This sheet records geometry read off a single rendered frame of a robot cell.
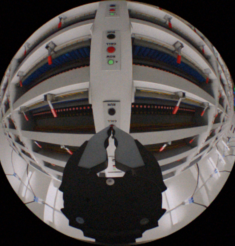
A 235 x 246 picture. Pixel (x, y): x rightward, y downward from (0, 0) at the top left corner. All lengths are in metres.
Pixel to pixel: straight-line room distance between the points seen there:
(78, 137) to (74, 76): 0.19
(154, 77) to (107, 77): 0.11
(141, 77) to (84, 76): 0.13
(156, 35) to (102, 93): 0.27
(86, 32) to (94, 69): 0.16
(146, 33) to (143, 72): 0.16
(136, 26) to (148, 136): 0.36
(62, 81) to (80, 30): 0.18
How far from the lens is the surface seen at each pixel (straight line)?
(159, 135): 0.30
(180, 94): 0.29
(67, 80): 0.22
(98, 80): 0.19
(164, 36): 0.32
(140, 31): 0.30
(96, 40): 0.22
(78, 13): 0.47
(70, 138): 0.29
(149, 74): 0.21
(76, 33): 0.31
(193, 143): 0.78
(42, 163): 0.85
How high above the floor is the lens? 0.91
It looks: 29 degrees up
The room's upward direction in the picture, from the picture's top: 180 degrees clockwise
